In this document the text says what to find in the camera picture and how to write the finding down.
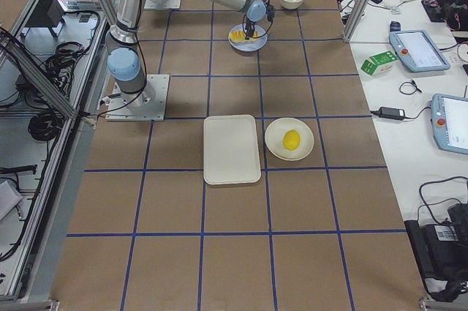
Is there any blue teach pendant lower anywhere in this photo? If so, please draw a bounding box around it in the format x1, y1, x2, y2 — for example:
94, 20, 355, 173
431, 94, 467, 154

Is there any blue plate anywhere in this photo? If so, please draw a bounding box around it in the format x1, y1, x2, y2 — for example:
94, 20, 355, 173
228, 24, 268, 52

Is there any green white carton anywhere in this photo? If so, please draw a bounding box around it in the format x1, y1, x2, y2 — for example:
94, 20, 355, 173
361, 50, 398, 75

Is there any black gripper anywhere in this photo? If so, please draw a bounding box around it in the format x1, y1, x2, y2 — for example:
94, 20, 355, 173
243, 0, 275, 41

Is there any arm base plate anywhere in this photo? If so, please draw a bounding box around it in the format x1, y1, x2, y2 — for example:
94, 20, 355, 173
144, 0, 181, 10
105, 74, 170, 121

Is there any blue teach pendant upper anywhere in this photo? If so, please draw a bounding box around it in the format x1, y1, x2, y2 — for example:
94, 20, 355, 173
388, 30, 450, 72

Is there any black monitor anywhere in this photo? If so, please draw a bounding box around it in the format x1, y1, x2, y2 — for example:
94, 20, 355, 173
20, 0, 64, 39

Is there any sliced yellow bread loaf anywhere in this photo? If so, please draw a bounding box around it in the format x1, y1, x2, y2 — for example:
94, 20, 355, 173
228, 30, 259, 44

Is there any white plate with lemon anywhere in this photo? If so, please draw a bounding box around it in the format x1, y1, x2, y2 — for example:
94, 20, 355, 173
265, 118, 314, 161

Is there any black power brick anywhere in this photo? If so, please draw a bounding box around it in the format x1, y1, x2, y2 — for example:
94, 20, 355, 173
379, 107, 406, 121

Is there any blue teach pendant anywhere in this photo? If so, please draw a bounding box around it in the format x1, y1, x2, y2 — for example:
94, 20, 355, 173
431, 94, 467, 154
388, 30, 450, 72

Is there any white rectangular tray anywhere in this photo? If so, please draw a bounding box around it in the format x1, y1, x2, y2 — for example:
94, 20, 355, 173
203, 114, 261, 185

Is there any yellow lemon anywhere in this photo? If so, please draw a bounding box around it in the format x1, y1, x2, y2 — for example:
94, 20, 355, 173
282, 130, 301, 151

